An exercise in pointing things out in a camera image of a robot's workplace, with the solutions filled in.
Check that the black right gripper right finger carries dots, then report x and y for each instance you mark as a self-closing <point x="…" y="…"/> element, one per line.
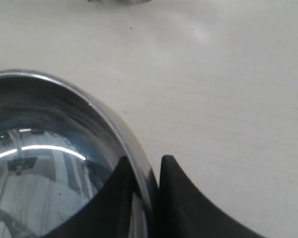
<point x="182" y="211"/>

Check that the smooth steel bowl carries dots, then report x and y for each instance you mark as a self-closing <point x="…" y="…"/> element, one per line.
<point x="58" y="148"/>

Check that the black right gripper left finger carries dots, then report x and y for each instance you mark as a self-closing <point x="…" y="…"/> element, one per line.
<point x="108" y="214"/>

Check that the ribbed steel bowl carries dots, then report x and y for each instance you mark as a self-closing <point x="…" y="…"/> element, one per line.
<point x="121" y="2"/>

